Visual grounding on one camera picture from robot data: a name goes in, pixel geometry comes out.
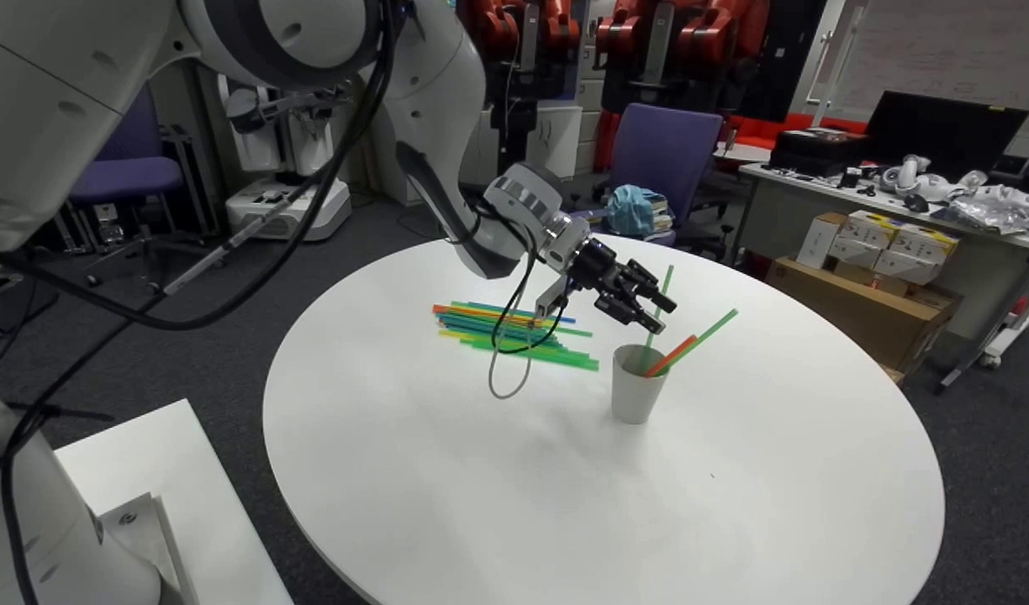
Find red robot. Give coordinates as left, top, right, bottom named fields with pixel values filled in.
left=466, top=0, right=588, bottom=75
left=590, top=0, right=776, bottom=111

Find black case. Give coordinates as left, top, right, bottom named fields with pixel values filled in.
left=767, top=125, right=867, bottom=177

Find purple office chair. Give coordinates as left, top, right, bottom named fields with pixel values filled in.
left=59, top=88, right=191, bottom=248
left=588, top=101, right=730, bottom=252

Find grey metal bracket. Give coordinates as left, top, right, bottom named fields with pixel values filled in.
left=95, top=489, right=203, bottom=605

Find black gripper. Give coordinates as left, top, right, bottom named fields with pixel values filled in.
left=566, top=234, right=683, bottom=336

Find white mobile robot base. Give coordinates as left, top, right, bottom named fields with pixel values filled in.
left=220, top=81, right=355, bottom=246

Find crumpled white plastic bags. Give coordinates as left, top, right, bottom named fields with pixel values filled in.
left=872, top=151, right=1029, bottom=241

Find brown cardboard box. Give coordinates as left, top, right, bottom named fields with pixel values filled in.
left=764, top=252, right=968, bottom=380

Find teal plastic straw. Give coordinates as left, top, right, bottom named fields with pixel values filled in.
left=440, top=317, right=562, bottom=347

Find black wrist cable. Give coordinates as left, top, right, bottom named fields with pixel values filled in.
left=484, top=216, right=576, bottom=405

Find white office desk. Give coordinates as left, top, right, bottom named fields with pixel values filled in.
left=733, top=162, right=1029, bottom=390

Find white side table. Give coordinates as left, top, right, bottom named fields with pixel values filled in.
left=49, top=398, right=294, bottom=605

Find red box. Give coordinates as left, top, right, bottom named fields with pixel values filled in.
left=719, top=107, right=873, bottom=145

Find black computer monitor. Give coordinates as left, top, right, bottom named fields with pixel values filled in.
left=863, top=88, right=1029, bottom=183

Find small white carton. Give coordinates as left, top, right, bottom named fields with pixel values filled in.
left=794, top=207, right=858, bottom=275

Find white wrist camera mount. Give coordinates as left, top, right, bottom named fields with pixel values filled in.
left=482, top=162, right=595, bottom=279

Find orange plastic straw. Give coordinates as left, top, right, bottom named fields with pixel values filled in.
left=429, top=303, right=543, bottom=330
left=644, top=330, right=698, bottom=380

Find blue crumpled cloth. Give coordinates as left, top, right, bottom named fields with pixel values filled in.
left=597, top=183, right=677, bottom=241

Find white paper cup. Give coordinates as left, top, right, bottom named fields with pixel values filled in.
left=608, top=341, right=672, bottom=428

